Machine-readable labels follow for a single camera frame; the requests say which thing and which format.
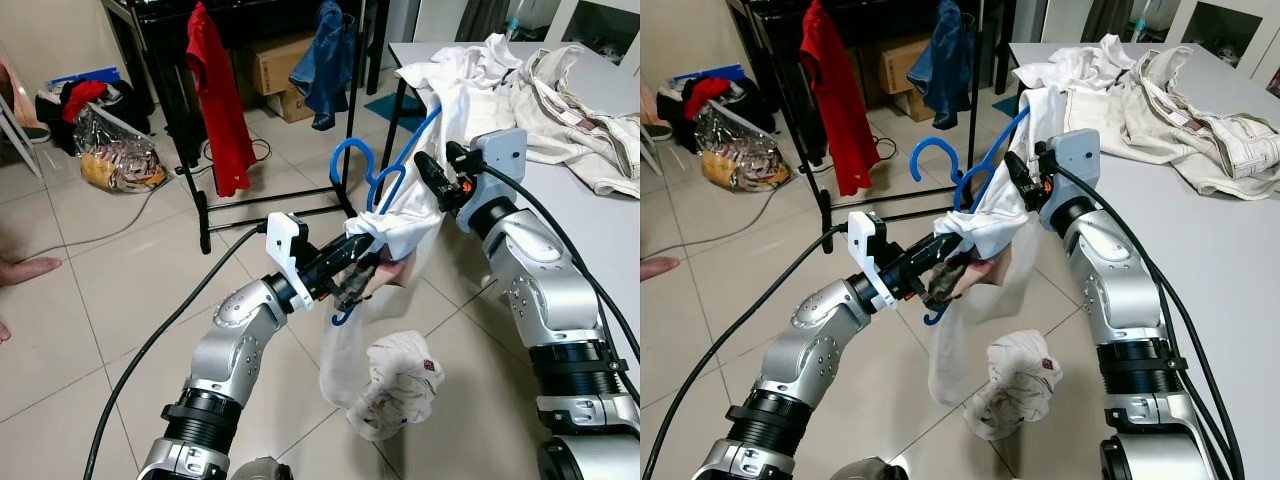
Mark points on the white printed t-shirt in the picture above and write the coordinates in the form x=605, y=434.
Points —
x=1000, y=215
x=410, y=220

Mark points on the person bare foot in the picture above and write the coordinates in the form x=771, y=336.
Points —
x=22, y=270
x=657, y=266

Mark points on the teal rug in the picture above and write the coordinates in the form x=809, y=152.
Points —
x=395, y=105
x=1005, y=106

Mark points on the blue plastic hanger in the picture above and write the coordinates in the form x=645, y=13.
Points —
x=915, y=160
x=335, y=160

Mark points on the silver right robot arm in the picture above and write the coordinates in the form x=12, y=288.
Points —
x=545, y=280
x=1120, y=290

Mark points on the clear bag colourful toys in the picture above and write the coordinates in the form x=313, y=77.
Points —
x=115, y=155
x=740, y=155

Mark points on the large cardboard box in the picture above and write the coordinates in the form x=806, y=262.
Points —
x=275, y=65
x=898, y=65

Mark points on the pink cloth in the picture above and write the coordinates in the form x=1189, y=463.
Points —
x=645, y=110
x=8, y=95

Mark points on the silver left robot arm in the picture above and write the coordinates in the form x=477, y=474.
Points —
x=235, y=350
x=810, y=350

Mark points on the white crumpled jacket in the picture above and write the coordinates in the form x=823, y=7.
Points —
x=470, y=65
x=1080, y=65

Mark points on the black clothes rack frame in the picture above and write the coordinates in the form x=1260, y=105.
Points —
x=203, y=225
x=825, y=225

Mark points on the blue storage lid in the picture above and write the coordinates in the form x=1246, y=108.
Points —
x=85, y=77
x=705, y=74

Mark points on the white crumpled cloth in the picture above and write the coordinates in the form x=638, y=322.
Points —
x=395, y=385
x=1015, y=385

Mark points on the black table leg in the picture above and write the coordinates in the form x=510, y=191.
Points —
x=392, y=140

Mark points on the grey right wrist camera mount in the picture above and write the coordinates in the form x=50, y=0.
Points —
x=503, y=152
x=1075, y=155

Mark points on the red t-shirt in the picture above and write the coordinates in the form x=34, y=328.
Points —
x=225, y=110
x=845, y=110

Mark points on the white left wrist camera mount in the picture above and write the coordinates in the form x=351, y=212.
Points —
x=865, y=250
x=283, y=250

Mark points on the red crumpled cloth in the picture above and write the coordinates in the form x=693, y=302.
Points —
x=82, y=98
x=705, y=95

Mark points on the white glass door cabinet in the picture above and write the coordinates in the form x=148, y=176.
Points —
x=600, y=30
x=1225, y=30

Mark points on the small cardboard box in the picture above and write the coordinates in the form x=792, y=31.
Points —
x=292, y=106

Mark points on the black cloth pile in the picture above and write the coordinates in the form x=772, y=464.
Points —
x=668, y=110
x=50, y=115

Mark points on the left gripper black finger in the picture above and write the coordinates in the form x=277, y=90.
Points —
x=348, y=252
x=360, y=280
x=948, y=280
x=935, y=250

